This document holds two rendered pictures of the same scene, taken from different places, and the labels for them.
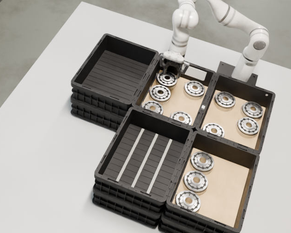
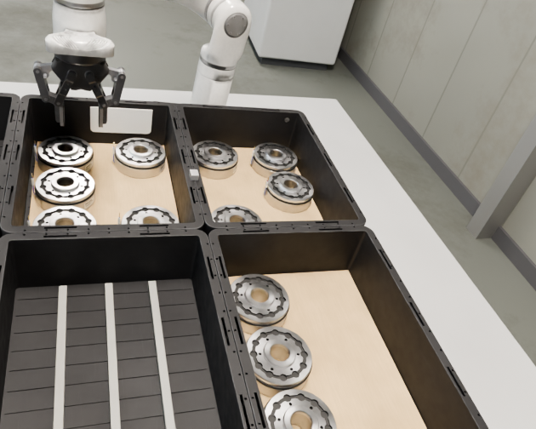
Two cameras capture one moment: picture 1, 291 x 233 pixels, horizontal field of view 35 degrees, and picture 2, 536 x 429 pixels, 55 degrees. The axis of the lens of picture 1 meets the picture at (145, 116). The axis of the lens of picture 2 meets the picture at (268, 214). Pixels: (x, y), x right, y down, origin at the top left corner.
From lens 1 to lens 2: 124 cm
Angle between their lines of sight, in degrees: 28
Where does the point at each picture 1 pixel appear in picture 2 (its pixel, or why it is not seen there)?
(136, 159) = (87, 380)
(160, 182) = (190, 410)
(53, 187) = not seen: outside the picture
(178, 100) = (115, 190)
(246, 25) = not seen: outside the picture
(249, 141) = (308, 217)
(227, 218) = (399, 409)
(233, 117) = (248, 184)
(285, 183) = not seen: hidden behind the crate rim
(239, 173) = (339, 288)
